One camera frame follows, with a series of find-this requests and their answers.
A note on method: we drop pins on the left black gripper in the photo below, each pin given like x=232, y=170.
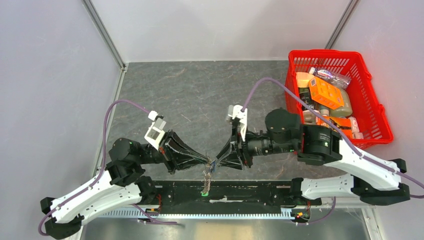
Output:
x=172, y=141

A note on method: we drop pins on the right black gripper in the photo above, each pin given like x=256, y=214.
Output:
x=228, y=157

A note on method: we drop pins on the blue capped key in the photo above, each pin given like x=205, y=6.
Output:
x=213, y=166

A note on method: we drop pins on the leopard print wrist strap keyring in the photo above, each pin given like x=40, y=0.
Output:
x=207, y=176

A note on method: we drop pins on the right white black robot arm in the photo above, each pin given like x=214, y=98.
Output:
x=376, y=183

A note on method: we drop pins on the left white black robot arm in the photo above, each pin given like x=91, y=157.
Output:
x=120, y=182

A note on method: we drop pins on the dark green bottle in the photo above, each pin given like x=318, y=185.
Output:
x=305, y=96

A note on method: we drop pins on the yellow sponge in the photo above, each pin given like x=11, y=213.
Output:
x=303, y=79

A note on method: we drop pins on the orange carton box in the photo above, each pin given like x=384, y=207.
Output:
x=325, y=93

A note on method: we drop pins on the beige soap pouch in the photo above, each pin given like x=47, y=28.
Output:
x=343, y=111

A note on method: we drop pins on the pink white packet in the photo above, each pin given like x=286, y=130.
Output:
x=356, y=133

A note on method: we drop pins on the clear plastic bottle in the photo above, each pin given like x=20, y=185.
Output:
x=336, y=79

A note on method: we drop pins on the red plastic basket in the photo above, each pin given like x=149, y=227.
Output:
x=367, y=110

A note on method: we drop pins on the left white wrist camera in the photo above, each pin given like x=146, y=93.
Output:
x=155, y=132

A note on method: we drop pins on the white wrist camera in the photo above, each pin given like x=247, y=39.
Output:
x=155, y=132
x=239, y=115

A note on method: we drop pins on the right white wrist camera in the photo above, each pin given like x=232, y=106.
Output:
x=239, y=115

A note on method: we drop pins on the black mounting base plate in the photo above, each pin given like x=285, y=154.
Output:
x=225, y=197

